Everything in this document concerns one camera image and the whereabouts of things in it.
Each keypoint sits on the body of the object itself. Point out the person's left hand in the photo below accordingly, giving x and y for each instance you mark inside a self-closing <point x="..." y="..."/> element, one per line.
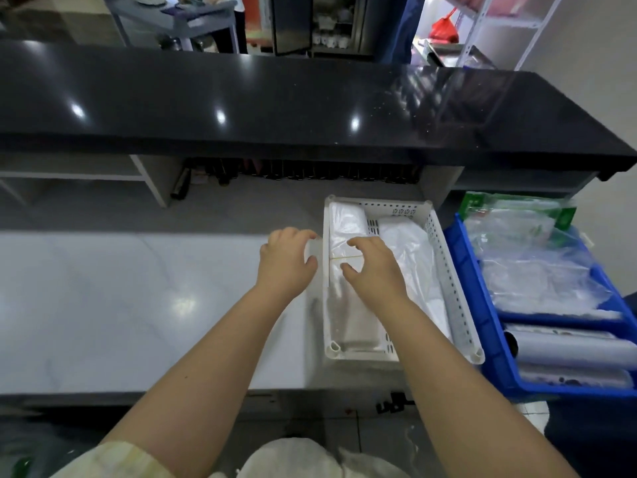
<point x="283" y="266"/>

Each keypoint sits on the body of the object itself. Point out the person's right hand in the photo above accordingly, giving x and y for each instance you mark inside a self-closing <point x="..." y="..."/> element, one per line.
<point x="380" y="281"/>

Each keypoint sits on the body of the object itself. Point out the person's left thumb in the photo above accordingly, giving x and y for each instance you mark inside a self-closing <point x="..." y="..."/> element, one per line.
<point x="311" y="267"/>

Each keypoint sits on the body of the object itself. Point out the person's right thumb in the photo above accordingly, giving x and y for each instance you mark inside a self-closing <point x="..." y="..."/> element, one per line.
<point x="350" y="273"/>

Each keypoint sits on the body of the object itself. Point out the clear plastic bag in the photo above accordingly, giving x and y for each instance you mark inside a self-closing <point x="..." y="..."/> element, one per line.
<point x="318" y="249"/>

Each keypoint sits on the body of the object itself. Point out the person's right forearm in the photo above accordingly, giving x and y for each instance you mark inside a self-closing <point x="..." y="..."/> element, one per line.
<point x="463" y="393"/>

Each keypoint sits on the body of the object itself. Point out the person's left forearm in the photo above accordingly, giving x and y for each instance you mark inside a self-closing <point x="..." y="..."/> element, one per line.
<point x="209" y="383"/>

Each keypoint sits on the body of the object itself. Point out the yellow rubber band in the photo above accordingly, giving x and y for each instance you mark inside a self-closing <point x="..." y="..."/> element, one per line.
<point x="343" y="256"/>

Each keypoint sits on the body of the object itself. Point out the bundle of clear plastic bags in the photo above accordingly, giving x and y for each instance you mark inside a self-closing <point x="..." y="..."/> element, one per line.
<point x="351" y="318"/>

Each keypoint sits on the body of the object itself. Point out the white plastic bags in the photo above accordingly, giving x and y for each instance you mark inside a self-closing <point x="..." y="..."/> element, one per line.
<point x="423" y="263"/>

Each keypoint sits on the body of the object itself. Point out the white perforated plastic basket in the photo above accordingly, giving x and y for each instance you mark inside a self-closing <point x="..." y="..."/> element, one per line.
<point x="450" y="278"/>

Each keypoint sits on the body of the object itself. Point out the blue plastic bin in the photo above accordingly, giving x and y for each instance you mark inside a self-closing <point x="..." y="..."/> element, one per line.
<point x="477" y="303"/>

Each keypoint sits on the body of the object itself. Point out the black hook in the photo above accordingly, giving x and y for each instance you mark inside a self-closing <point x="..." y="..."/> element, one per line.
<point x="394" y="404"/>

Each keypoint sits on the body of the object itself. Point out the dark bottle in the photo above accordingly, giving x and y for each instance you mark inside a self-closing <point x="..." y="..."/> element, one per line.
<point x="181" y="185"/>

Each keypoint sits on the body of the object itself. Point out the green packet of bags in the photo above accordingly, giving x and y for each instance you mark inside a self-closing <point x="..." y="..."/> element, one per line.
<point x="497" y="200"/>

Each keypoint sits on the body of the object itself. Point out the black stone bar counter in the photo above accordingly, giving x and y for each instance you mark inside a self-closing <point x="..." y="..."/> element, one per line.
<point x="278" y="104"/>

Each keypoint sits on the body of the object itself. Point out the white shelf unit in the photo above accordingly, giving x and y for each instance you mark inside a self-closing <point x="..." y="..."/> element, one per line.
<point x="149" y="179"/>

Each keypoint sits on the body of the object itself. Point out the pile of clear plastic bags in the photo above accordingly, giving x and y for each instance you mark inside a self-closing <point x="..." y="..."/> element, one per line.
<point x="537" y="273"/>

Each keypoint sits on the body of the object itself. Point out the white apron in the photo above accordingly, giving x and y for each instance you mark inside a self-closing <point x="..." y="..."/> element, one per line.
<point x="308" y="460"/>

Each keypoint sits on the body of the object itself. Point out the roll of plastic film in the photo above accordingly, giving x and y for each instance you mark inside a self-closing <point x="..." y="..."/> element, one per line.
<point x="567" y="348"/>

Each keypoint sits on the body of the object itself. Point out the metal tray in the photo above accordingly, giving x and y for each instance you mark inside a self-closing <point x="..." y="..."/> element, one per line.
<point x="448" y="54"/>

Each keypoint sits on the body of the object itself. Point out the black cabinet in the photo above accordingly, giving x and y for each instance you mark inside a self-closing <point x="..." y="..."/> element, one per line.
<point x="318" y="24"/>

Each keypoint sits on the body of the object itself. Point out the blue curtain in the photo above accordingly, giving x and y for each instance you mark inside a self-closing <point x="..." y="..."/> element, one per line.
<point x="400" y="29"/>

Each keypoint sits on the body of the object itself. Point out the red plastic bag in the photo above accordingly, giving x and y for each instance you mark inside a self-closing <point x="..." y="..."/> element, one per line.
<point x="444" y="28"/>

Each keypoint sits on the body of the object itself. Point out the pale yellow sleeve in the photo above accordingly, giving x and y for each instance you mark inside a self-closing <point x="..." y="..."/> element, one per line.
<point x="114" y="462"/>

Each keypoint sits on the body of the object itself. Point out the grey table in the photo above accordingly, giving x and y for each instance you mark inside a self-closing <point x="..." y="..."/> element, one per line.
<point x="174" y="19"/>

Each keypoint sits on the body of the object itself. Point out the white metal shelf rack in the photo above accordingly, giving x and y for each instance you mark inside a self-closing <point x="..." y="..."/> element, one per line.
<point x="502" y="17"/>

